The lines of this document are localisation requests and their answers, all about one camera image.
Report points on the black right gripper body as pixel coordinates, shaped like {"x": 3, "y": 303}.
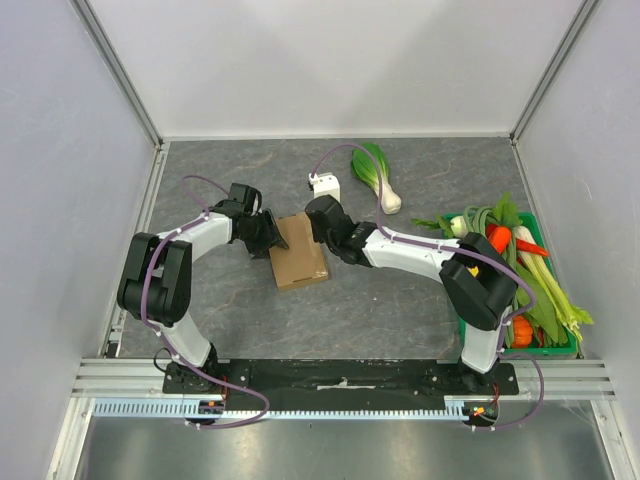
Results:
{"x": 320, "y": 215}

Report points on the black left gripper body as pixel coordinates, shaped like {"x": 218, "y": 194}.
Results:
{"x": 251, "y": 235}

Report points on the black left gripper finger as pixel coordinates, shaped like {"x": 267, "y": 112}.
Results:
{"x": 275, "y": 238}
{"x": 258, "y": 251}

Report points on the brown cardboard express box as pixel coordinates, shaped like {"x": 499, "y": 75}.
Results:
{"x": 303, "y": 263}

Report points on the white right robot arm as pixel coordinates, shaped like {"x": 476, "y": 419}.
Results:
{"x": 479, "y": 283}

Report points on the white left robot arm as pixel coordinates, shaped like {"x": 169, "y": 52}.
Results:
{"x": 156, "y": 283}

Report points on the green bok choy toy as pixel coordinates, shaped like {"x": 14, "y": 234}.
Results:
{"x": 370, "y": 165}

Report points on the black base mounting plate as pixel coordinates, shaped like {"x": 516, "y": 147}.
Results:
{"x": 347, "y": 384}

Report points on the green long beans bundle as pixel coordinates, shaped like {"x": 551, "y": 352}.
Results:
{"x": 481, "y": 217}

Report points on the yellow napa cabbage toy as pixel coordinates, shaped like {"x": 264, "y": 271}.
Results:
{"x": 472, "y": 271}

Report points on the orange carrot toy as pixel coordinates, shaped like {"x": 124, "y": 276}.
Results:
{"x": 499, "y": 237}

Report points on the red chili pepper toy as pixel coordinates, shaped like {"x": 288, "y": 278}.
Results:
{"x": 532, "y": 248}

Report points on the orange pumpkin toy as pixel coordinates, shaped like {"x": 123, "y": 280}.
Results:
{"x": 522, "y": 333}

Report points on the green leaf vegetable toy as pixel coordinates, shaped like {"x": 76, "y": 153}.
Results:
{"x": 543, "y": 313}

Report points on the green plastic basket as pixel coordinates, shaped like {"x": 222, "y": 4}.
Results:
{"x": 528, "y": 231}

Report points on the green celery toy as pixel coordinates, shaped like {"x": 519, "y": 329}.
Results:
{"x": 569, "y": 315}

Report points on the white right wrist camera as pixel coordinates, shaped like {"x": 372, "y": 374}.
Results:
{"x": 324, "y": 184}

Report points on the blue slotted cable duct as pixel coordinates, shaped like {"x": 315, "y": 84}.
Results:
{"x": 195, "y": 409}

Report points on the aluminium frame rail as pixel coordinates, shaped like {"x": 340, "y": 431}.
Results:
{"x": 564, "y": 423}

